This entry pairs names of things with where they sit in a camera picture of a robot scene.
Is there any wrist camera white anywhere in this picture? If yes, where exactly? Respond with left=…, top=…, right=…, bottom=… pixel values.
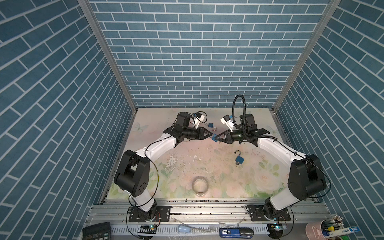
left=221, top=115, right=235, bottom=132
left=193, top=111, right=207, bottom=129

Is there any pink pen cup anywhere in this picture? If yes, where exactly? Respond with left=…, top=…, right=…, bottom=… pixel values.
left=305, top=222, right=326, bottom=240

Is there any light blue small object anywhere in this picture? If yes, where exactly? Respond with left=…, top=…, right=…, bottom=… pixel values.
left=178, top=225, right=192, bottom=234

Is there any clear tape roll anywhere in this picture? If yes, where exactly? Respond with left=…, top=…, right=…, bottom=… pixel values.
left=192, top=177, right=209, bottom=197

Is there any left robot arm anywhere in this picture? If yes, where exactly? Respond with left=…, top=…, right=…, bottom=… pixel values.
left=114, top=111, right=213, bottom=222

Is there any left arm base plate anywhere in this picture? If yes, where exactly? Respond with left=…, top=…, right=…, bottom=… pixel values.
left=128, top=205, right=171, bottom=223

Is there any aluminium mounting rail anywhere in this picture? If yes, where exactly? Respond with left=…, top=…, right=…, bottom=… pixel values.
left=86, top=199, right=331, bottom=225

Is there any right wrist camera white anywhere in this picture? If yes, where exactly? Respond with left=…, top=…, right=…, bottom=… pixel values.
left=221, top=115, right=235, bottom=132

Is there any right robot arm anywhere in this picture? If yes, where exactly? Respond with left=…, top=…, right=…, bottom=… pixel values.
left=215, top=107, right=331, bottom=221

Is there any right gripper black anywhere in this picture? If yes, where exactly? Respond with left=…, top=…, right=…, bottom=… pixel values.
left=214, top=129, right=248, bottom=144

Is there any black calculator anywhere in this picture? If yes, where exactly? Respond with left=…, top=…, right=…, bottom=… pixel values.
left=82, top=222, right=112, bottom=240

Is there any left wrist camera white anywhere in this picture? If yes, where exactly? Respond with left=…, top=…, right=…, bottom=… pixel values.
left=193, top=111, right=207, bottom=129

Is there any blue black device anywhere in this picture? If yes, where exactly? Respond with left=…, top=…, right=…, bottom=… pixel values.
left=219, top=228, right=255, bottom=239

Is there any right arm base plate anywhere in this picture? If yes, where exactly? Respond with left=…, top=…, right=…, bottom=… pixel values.
left=246, top=205, right=291, bottom=222

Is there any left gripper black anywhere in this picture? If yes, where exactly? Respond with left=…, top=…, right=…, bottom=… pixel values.
left=181, top=126, right=212, bottom=140

